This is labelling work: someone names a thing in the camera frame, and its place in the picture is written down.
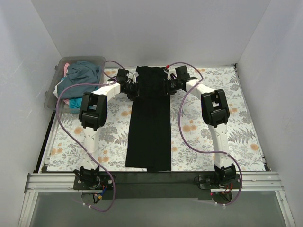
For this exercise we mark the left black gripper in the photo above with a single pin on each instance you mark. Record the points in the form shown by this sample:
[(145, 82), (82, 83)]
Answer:
[(133, 90)]

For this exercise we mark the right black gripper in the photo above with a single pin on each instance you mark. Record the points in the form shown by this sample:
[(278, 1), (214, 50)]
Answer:
[(170, 86)]

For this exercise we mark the black t-shirt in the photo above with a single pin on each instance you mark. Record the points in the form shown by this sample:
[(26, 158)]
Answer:
[(149, 136)]

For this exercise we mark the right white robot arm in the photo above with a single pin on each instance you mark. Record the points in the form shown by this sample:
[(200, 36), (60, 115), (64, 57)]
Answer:
[(215, 114)]

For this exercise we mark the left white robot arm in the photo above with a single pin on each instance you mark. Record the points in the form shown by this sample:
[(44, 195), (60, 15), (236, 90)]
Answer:
[(93, 115)]

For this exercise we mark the teal blue shirt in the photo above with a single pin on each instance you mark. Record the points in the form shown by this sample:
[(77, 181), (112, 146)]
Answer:
[(79, 72)]

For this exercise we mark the turquoise shirt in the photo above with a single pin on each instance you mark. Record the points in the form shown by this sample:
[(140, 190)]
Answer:
[(75, 103)]

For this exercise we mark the floral table mat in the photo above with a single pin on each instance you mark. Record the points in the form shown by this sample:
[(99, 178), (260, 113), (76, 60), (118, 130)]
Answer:
[(191, 141)]

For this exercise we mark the pink white garment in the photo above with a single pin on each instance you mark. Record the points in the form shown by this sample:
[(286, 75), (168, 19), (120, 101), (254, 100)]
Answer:
[(65, 70)]

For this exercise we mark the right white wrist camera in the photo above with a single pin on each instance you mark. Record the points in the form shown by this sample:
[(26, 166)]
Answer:
[(169, 71)]

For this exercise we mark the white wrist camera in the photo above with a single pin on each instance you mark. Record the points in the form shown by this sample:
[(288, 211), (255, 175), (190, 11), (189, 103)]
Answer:
[(134, 77), (169, 71)]

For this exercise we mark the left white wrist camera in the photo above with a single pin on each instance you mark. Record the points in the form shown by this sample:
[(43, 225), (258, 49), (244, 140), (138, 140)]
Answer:
[(134, 77)]

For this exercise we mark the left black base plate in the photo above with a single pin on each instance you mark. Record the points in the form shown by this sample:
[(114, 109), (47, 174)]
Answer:
[(101, 182)]

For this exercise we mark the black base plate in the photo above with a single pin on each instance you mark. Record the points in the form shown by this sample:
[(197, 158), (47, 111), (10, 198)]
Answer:
[(101, 182), (210, 181)]

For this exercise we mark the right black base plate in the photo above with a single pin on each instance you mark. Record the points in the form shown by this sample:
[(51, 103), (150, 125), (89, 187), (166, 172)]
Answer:
[(210, 181)]

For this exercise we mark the aluminium frame rail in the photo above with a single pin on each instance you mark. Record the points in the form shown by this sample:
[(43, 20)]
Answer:
[(171, 199)]

